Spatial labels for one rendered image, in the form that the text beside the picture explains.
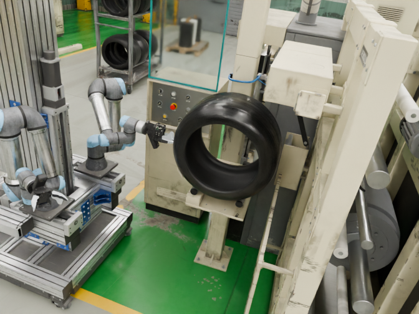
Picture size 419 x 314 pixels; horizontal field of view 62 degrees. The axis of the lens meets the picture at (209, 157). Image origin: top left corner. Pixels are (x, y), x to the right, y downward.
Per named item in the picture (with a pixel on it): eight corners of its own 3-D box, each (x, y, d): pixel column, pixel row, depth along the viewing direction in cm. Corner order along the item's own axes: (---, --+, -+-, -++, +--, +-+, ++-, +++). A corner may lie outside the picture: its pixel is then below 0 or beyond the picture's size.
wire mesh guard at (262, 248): (260, 243, 263) (280, 165, 228) (262, 243, 263) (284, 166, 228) (234, 354, 187) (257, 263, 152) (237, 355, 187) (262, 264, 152)
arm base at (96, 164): (81, 167, 248) (80, 155, 243) (93, 157, 261) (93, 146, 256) (99, 173, 245) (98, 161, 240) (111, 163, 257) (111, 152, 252)
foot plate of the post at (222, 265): (203, 240, 301) (204, 236, 299) (233, 248, 296) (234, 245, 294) (193, 261, 279) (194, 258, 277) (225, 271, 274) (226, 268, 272)
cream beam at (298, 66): (278, 66, 195) (284, 39, 188) (323, 75, 190) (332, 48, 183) (261, 101, 144) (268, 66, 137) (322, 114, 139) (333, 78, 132)
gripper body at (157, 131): (162, 130, 200) (143, 123, 202) (159, 142, 205) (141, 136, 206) (167, 125, 207) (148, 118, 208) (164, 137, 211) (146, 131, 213)
